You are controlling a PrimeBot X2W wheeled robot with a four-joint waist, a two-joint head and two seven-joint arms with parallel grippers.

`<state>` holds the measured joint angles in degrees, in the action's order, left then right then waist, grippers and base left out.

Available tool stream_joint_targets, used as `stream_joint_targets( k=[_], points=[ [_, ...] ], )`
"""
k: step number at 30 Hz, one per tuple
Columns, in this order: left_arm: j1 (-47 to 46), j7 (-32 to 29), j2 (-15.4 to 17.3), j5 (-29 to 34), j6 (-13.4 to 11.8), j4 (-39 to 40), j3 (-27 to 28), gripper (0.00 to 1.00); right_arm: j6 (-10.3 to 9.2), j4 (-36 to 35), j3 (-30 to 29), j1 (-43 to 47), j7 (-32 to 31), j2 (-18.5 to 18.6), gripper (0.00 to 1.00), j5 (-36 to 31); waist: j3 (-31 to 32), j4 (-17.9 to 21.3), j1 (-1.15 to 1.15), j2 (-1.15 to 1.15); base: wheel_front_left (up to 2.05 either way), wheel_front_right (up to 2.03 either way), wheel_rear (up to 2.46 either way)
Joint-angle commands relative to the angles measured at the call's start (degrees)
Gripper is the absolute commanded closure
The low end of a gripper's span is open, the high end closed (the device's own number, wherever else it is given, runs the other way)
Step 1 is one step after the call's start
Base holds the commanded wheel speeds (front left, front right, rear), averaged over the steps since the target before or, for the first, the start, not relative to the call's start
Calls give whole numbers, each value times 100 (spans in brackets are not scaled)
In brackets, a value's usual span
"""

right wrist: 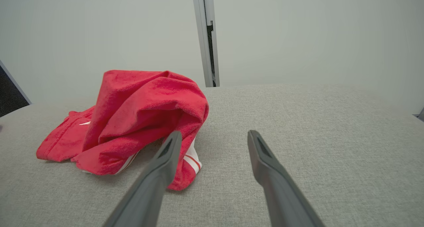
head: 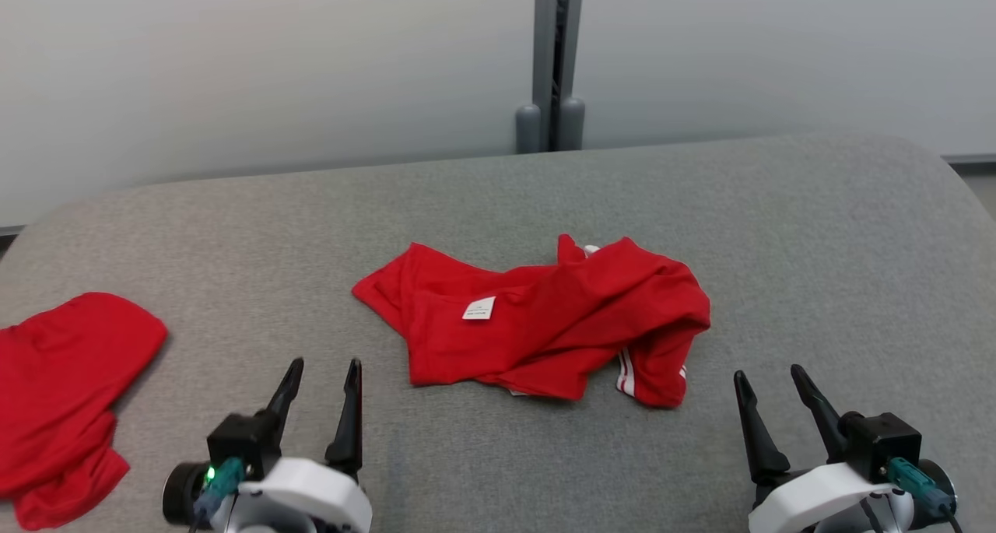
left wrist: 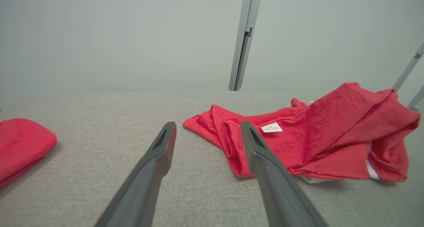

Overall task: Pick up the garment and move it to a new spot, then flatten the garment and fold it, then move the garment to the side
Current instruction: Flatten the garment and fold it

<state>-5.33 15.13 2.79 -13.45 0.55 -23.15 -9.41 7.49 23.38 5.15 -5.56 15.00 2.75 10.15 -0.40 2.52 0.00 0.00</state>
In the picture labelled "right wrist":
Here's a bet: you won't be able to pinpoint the dark panel with pale edge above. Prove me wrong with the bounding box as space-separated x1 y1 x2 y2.
0 60 32 118

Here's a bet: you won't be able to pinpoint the red shorts with white stripes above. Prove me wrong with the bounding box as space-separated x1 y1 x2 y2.
36 70 210 192

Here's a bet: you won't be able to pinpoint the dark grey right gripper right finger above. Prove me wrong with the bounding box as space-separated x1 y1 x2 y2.
247 130 326 227

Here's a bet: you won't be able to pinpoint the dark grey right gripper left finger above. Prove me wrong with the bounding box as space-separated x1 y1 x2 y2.
103 131 183 227

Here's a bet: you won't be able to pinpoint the grey aluminium wall profile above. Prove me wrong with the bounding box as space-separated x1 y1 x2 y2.
191 0 220 87

